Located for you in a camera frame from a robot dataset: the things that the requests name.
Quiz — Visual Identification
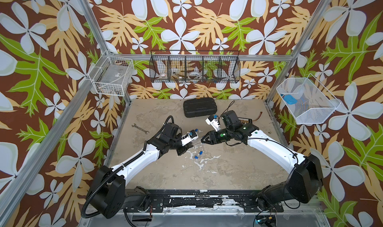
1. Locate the white wire basket left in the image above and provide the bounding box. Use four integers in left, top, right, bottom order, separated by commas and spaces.
89, 51, 135, 97

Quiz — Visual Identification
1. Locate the black plastic case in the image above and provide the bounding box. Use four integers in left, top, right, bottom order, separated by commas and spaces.
183, 97, 217, 118

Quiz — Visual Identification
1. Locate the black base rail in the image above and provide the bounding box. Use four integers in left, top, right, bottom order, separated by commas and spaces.
122, 189, 285, 213

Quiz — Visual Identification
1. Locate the black wire basket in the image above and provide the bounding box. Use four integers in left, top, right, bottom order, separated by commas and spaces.
149, 50, 241, 83

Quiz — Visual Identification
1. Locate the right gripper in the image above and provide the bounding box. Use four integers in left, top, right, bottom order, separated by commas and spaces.
199, 128, 234, 145

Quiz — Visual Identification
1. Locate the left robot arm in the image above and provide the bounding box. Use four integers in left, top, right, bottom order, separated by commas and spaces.
81, 116, 198, 219

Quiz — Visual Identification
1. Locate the battery charging board with wires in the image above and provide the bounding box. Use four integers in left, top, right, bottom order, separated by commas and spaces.
239, 112, 263, 124

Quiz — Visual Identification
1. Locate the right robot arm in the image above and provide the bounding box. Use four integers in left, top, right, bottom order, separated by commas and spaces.
201, 103, 323, 211

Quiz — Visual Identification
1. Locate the blue object in basket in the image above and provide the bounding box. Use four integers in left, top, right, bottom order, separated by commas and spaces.
282, 95, 298, 105

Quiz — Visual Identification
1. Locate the white mesh basket right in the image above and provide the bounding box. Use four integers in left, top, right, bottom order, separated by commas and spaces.
276, 74, 341, 125

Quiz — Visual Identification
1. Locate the small steel wrench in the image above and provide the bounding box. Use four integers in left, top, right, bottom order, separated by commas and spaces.
132, 123, 149, 134

